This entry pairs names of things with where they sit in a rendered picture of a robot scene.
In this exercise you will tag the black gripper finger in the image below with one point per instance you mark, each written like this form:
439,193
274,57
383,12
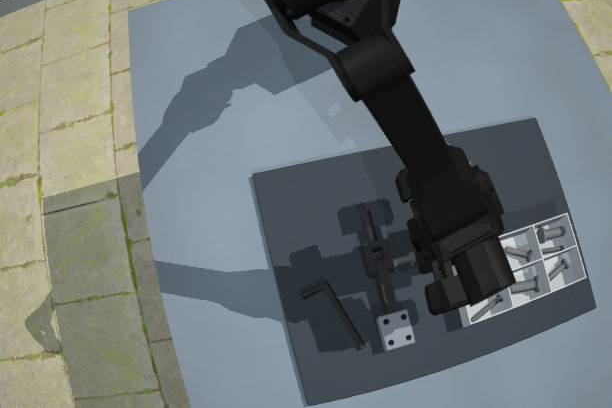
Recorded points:
423,265
413,234

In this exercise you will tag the grey clevis fork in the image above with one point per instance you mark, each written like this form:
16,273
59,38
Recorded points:
375,245

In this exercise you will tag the dark grey l-shaped hex key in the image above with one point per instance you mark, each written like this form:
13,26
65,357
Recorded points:
338,307

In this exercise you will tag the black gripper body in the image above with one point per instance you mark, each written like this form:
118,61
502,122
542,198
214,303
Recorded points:
442,295

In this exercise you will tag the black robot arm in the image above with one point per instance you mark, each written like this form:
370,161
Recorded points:
451,201

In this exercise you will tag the white compartment tray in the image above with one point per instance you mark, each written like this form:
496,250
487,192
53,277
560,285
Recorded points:
525,239

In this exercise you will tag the white headed pin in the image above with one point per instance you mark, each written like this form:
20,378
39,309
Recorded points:
409,259

